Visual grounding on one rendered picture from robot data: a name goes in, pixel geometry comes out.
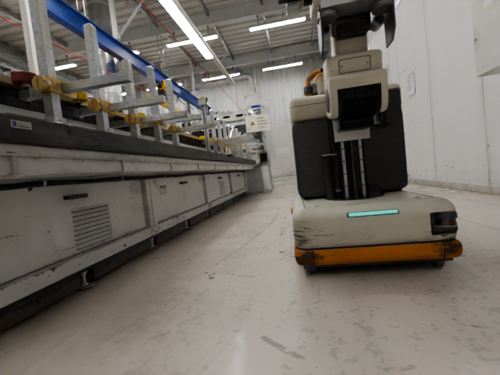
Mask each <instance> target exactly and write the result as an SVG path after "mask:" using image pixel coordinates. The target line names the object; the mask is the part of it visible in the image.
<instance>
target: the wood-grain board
mask: <svg viewBox="0 0 500 375"><path fill-rule="evenodd" d="M0 84H2V85H4V86H9V87H12V88H15V89H19V90H25V88H22V87H21V86H16V85H14V84H12V81H11V77H9V76H7V75H4V74H0ZM60 101H62V102H64V103H69V104H72V105H75V106H78V105H77V103H74V102H71V101H69V100H67V101H65V100H60ZM88 103H89V102H85V103H81V107H83V108H87V107H88ZM125 115H126V114H125V113H122V112H120V113H119V115H118V116H116V118H121V119H124V118H125ZM181 136H184V137H187V138H192V139H195V140H197V141H203V140H199V137H196V136H194V135H190V134H187V133H185V132H183V135H181Z"/></svg>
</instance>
